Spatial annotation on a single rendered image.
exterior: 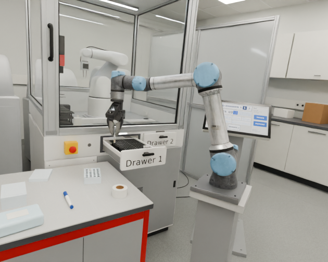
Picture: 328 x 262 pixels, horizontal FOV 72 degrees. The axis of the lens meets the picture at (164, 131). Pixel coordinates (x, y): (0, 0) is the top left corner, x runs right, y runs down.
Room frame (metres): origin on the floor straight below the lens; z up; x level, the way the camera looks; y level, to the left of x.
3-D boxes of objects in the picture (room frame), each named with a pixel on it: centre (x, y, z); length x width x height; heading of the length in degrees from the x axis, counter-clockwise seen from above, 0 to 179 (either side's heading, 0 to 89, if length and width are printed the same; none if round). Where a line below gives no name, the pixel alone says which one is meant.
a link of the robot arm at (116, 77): (1.28, 0.27, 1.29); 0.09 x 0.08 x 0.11; 71
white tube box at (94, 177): (1.14, 0.36, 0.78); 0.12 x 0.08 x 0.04; 20
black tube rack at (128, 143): (1.40, 0.21, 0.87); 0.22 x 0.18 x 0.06; 36
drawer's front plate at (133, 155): (1.23, 0.10, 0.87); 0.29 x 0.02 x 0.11; 126
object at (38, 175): (1.11, 0.62, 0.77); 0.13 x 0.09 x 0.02; 17
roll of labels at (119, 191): (0.99, 0.18, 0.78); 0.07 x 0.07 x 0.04
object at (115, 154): (1.40, 0.22, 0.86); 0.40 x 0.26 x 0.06; 36
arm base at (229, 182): (1.18, -0.35, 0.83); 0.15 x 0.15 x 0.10
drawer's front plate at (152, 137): (1.67, 0.02, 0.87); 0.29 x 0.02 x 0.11; 126
